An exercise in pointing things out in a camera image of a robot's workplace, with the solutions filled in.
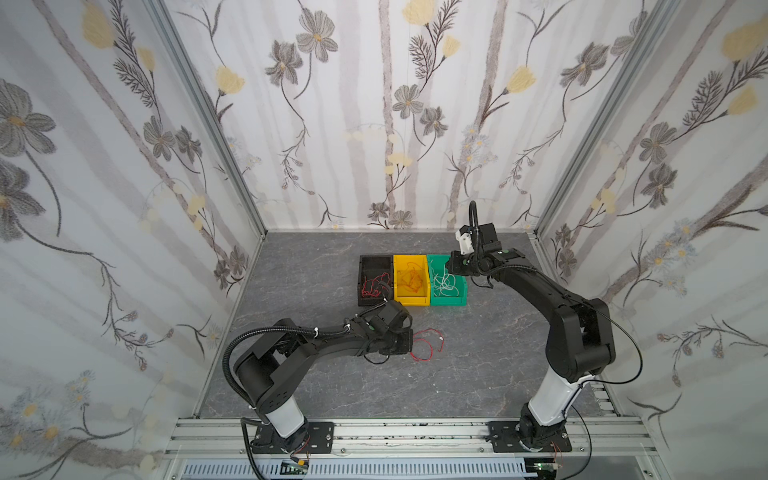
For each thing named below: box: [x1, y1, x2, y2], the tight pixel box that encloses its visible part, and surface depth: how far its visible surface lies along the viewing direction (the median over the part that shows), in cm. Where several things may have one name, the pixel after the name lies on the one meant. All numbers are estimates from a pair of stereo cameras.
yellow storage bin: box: [393, 254, 431, 307], surface depth 104 cm
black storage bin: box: [358, 255, 394, 307], surface depth 103 cm
